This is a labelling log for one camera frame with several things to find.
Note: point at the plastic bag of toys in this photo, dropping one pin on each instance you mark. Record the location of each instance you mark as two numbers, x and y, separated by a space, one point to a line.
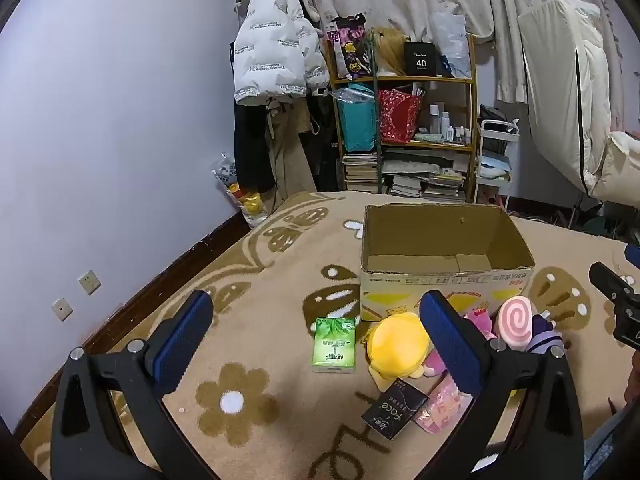
247 205

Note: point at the white folded duvet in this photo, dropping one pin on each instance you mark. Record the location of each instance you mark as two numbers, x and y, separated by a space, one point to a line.
550 85

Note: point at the light blue cloth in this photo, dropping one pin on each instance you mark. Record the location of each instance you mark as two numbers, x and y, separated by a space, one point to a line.
492 166

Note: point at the blonde wig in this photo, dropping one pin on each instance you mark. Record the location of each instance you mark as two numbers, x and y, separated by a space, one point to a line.
392 50

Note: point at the black bag on cart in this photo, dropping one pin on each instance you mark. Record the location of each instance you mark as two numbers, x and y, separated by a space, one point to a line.
497 112

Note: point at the pink swirl lollipop plush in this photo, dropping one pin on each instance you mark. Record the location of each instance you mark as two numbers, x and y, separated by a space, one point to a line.
515 322

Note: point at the purple plush toy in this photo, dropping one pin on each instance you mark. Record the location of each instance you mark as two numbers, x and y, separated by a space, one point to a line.
542 340

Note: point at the beige hanging trousers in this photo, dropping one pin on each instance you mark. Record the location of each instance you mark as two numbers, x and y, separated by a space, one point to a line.
292 160

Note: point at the red patterned bag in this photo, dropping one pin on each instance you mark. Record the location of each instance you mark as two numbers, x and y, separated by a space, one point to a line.
397 115

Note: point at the teal bag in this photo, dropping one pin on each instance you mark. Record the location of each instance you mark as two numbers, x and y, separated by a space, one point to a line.
357 125

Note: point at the white puffer jacket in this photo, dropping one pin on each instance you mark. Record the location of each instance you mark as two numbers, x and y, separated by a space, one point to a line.
270 45

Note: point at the pink furry plush toy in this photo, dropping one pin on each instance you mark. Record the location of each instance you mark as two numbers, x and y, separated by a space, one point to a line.
480 322

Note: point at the wooden shelf rack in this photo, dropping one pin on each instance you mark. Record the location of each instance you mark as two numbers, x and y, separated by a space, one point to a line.
425 80

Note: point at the black tissue pack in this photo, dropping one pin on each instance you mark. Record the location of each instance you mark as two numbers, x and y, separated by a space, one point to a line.
395 410

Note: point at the cream puffy pillow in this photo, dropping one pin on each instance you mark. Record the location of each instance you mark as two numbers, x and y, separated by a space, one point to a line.
620 165

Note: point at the black hanging garment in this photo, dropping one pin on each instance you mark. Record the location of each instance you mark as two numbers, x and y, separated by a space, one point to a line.
252 150

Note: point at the small black box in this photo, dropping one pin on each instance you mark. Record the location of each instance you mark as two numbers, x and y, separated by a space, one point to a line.
422 60

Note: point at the yellow plush toy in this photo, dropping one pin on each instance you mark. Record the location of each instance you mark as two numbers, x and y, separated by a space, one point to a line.
397 342

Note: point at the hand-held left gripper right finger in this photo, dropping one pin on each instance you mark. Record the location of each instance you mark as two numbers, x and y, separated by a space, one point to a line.
450 345

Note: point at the person's blue jeans leg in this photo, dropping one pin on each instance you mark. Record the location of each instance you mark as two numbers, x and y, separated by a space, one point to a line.
610 452

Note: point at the white trolley cart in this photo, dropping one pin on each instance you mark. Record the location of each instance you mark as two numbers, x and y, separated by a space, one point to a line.
497 129

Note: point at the beige flower-print blanket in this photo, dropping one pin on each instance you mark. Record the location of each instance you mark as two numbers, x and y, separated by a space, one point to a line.
280 290

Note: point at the row of cosmetic bottles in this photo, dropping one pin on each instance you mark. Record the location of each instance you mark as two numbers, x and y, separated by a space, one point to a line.
434 117

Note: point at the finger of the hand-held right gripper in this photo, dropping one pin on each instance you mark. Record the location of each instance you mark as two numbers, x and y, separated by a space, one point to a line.
634 255
612 282

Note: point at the white wall socket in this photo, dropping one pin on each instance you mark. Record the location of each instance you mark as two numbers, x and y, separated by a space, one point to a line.
89 282
63 310

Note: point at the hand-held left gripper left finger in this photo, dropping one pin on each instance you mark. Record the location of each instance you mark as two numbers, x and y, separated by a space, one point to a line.
185 345

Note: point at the pile of assorted books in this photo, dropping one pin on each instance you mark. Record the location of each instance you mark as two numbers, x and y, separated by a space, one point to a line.
425 180

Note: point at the purple printed bag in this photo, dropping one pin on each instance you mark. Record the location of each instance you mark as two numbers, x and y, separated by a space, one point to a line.
350 45

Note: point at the clear plastic bag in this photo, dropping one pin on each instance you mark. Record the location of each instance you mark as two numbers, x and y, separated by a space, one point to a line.
452 35

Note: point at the pink plastic packet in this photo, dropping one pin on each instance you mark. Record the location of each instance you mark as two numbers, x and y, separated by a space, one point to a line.
440 407

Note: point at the green tissue pack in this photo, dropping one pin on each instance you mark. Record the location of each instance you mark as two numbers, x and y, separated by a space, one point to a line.
334 345

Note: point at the stack of brown books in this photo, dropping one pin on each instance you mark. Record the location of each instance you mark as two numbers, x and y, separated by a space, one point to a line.
360 172

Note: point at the cardboard box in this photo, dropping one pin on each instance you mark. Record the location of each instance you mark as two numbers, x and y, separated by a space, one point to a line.
425 230

